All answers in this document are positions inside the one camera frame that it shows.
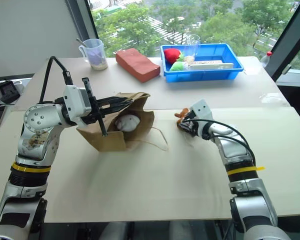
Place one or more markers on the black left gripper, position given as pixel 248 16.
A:
pixel 98 113

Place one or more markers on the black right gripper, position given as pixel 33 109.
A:
pixel 193 126

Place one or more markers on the brown orange plush toy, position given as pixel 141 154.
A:
pixel 182 113

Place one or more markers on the brown paper bag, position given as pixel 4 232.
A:
pixel 107 141

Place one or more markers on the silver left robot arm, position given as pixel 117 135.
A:
pixel 36 140

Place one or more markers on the yellow tie on left arm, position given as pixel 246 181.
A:
pixel 30 168

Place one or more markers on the yellow tie on right arm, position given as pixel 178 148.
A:
pixel 242 170

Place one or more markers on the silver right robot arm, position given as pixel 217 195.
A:
pixel 250 200

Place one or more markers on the white plush toy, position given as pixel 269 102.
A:
pixel 128 122

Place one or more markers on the green plush toy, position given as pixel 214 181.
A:
pixel 178 66

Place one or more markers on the red strawberry plush toy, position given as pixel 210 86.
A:
pixel 172 55

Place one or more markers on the red brown rectangular block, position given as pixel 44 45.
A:
pixel 137 65

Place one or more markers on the blue plastic bin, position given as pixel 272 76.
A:
pixel 202 73

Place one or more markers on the clear plastic measuring cup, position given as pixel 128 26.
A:
pixel 96 56

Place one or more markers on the white flat box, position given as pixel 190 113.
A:
pixel 210 65

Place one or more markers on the metal spoon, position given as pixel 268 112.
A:
pixel 80 42

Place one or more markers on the clear drinking glass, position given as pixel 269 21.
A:
pixel 193 46

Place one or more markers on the clear crumpled plastic wrap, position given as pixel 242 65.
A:
pixel 270 98

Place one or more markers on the clear bottle with red cap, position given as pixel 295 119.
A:
pixel 265 60

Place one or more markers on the black box device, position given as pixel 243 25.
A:
pixel 8 90

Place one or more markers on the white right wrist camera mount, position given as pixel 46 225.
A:
pixel 202 110

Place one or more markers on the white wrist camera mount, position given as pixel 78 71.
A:
pixel 202 110
pixel 75 100

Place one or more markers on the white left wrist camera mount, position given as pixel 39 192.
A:
pixel 75 100

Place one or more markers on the dark window frame post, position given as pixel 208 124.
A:
pixel 288 40
pixel 82 25

